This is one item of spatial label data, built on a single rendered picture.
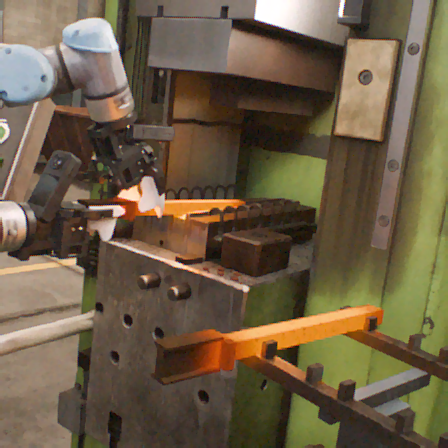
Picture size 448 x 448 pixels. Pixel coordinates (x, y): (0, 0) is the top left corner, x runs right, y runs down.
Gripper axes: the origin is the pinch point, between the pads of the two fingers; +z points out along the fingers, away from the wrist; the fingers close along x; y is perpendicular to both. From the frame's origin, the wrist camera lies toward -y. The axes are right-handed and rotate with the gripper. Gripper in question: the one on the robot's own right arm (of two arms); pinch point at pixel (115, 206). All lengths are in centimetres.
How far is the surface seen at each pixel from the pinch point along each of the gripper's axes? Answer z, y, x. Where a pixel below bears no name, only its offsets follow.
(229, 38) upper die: 16.4, -31.5, 7.6
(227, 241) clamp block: 17.1, 5.0, 12.6
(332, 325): 1.5, 8.3, 43.4
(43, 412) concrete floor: 63, 100, -95
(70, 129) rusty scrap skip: 429, 28, -546
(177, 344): -24.1, 7.2, 37.3
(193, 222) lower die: 17.1, 3.2, 3.9
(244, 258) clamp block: 17.2, 7.2, 16.8
